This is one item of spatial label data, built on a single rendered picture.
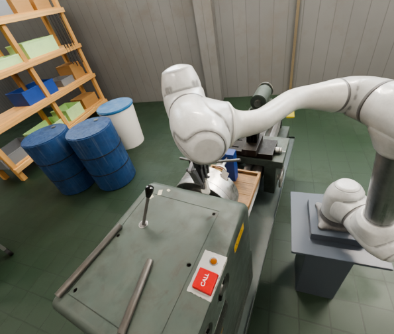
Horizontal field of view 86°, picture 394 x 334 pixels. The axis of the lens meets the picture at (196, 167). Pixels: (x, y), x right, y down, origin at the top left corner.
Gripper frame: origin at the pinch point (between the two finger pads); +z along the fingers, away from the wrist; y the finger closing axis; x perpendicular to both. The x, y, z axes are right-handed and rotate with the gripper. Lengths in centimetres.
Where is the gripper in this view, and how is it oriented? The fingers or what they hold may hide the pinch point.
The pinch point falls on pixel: (204, 185)
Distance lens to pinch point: 77.7
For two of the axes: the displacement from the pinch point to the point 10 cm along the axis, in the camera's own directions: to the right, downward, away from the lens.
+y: 4.3, -6.4, 6.3
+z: 1.9, 7.5, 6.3
